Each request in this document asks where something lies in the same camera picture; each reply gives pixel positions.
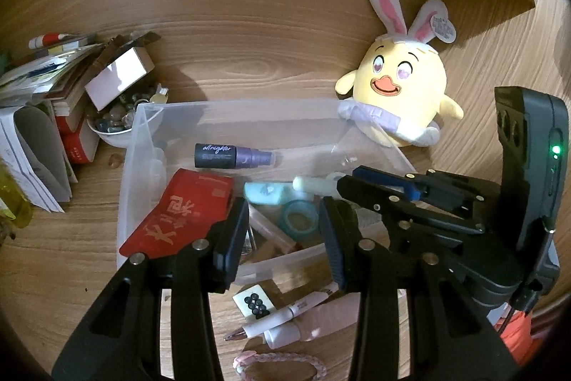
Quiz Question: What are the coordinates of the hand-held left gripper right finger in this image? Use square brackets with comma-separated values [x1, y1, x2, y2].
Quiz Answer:
[318, 196, 520, 381]

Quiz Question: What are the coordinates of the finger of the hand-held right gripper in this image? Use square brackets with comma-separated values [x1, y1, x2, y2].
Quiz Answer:
[337, 176, 486, 236]
[352, 166, 485, 210]

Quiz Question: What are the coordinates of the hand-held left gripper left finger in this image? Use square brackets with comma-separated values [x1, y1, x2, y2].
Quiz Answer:
[51, 197, 251, 381]

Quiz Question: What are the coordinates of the teal tape roll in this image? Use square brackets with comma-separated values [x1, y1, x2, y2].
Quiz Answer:
[281, 200, 321, 240]

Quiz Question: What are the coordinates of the clear lip gloss tube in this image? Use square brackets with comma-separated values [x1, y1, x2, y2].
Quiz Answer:
[247, 207, 305, 253]

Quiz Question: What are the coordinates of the pale white tube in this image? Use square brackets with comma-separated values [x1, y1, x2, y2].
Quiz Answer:
[292, 176, 344, 195]

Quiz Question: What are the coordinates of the red envelope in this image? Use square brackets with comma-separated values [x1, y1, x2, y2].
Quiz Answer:
[118, 167, 235, 259]

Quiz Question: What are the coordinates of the light teal small case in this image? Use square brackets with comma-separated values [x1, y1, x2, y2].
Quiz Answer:
[243, 181, 286, 207]

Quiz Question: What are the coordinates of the clear plastic storage box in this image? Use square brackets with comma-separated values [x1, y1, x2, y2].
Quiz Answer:
[116, 99, 418, 281]

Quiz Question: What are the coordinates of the clear plastic wrapper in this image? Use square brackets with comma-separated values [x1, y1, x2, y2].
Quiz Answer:
[330, 126, 402, 172]

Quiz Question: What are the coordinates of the white mahjong tile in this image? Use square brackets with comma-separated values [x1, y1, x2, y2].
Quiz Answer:
[233, 284, 274, 319]

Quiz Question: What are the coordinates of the pink white tube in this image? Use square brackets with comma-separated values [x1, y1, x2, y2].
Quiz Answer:
[263, 296, 363, 350]

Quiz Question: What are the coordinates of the white pen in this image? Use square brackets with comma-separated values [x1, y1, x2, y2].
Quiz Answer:
[223, 283, 340, 341]

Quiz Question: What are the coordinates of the yellow chick plush toy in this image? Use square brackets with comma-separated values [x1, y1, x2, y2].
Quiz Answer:
[335, 0, 465, 149]

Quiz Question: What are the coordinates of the purple spray bottle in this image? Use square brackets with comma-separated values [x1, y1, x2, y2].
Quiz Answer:
[194, 142, 283, 170]

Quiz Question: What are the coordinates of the orange printed packet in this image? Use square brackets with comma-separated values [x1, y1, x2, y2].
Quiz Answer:
[500, 312, 536, 359]

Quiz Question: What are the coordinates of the white bowl of trinkets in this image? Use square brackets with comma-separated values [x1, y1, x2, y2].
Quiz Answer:
[91, 83, 169, 136]

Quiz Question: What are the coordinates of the red book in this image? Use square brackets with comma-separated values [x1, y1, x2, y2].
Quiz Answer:
[56, 113, 101, 164]

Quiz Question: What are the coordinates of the small white cardboard box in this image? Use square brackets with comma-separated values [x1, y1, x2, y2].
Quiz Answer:
[84, 46, 155, 111]

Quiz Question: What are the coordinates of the pile of papers and books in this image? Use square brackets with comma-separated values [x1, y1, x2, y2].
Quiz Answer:
[0, 104, 74, 213]

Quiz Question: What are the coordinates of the yellow plastic bag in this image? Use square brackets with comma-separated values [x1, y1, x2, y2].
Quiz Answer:
[0, 171, 34, 227]

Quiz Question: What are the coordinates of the brown cardboard piece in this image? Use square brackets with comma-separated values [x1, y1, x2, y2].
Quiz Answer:
[91, 32, 161, 67]

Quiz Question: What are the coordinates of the stack of booklets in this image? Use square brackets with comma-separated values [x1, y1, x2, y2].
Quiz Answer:
[0, 37, 105, 114]

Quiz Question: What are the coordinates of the red white glue stick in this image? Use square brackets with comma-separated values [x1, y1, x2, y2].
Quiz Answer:
[29, 33, 72, 49]

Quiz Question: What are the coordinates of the black cable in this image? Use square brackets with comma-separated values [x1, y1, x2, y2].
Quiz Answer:
[493, 220, 556, 335]

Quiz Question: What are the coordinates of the pink braided bracelet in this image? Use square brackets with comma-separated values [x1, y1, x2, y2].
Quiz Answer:
[233, 351, 327, 381]

